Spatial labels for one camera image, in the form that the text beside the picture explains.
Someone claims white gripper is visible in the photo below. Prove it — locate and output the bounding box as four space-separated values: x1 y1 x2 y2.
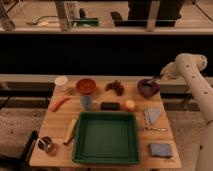
149 62 178 84

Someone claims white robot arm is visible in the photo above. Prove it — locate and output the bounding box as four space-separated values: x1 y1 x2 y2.
153 53 213 171

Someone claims purple bowl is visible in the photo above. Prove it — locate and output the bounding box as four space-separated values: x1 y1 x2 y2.
137 79 159 98

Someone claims red bowl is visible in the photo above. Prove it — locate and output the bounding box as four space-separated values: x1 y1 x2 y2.
76 78 96 95

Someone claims light blue folded cloth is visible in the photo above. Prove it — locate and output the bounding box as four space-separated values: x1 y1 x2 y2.
144 107 161 125

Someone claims red yellow apple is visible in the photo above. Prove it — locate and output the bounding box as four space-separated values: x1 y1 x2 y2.
123 100 136 111

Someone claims dark red grape bunch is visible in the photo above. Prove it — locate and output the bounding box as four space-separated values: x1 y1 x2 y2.
105 80 124 96

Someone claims metal spoon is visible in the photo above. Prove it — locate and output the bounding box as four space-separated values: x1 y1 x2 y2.
138 127 167 132

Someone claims dark brown block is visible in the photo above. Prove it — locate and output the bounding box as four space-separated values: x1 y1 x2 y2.
101 102 120 111

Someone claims blue sponge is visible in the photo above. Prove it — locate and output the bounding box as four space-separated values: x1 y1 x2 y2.
149 143 173 158

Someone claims green plastic tray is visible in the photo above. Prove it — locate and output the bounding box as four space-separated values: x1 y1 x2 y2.
72 112 140 165

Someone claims white cup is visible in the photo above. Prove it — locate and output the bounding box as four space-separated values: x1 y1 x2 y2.
54 76 68 91

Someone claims orange carrot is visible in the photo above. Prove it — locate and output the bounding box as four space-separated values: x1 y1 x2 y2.
50 96 69 112

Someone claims metal cup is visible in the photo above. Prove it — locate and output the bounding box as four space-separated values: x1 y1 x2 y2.
38 136 54 153

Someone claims black chair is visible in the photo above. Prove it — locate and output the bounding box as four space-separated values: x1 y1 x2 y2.
0 130 38 171

